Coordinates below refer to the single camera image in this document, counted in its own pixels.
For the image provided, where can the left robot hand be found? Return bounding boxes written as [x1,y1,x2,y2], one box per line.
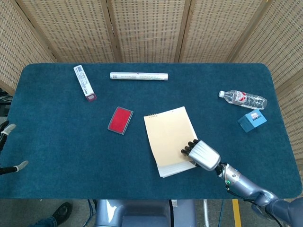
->
[0,120,29,176]

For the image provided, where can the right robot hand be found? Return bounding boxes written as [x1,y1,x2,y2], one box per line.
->
[181,139,221,171]

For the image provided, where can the white spiral notepad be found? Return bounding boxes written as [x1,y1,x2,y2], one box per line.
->
[143,106,199,178]

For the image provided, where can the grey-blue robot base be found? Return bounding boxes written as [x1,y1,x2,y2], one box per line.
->
[93,199,197,227]

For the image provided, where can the small blue box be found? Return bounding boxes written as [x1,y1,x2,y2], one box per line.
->
[237,109,267,132]

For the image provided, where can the blue table mat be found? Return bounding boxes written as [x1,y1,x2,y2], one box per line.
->
[0,62,303,201]

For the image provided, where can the yellow floor tape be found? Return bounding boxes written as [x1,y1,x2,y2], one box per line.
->
[232,199,242,227]

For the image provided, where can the clear plastic water bottle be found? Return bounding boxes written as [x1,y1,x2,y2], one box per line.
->
[218,89,268,111]

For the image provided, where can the black shoe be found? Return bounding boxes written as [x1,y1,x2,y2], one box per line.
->
[51,201,73,224]

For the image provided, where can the person's leg in jeans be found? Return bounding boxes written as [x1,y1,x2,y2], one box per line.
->
[28,216,58,227]

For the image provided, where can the white tube with red cap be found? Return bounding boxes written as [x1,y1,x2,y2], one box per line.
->
[73,65,98,103]

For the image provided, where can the white rolled paper tube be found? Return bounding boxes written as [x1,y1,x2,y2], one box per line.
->
[109,71,169,82]

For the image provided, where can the woven bamboo folding screen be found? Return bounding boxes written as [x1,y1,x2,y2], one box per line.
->
[0,0,303,164]

